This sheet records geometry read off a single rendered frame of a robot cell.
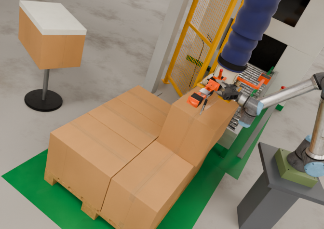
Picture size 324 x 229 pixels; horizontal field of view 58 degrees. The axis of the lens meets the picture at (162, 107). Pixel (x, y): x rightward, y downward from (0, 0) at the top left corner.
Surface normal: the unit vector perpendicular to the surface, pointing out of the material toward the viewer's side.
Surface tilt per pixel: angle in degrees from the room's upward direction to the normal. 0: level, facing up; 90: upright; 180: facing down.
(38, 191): 0
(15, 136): 0
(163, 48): 90
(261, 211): 90
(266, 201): 90
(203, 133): 90
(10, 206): 0
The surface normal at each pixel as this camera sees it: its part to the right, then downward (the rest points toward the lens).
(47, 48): 0.59, 0.60
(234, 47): -0.66, 0.53
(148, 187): 0.30, -0.78
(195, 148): -0.51, 0.35
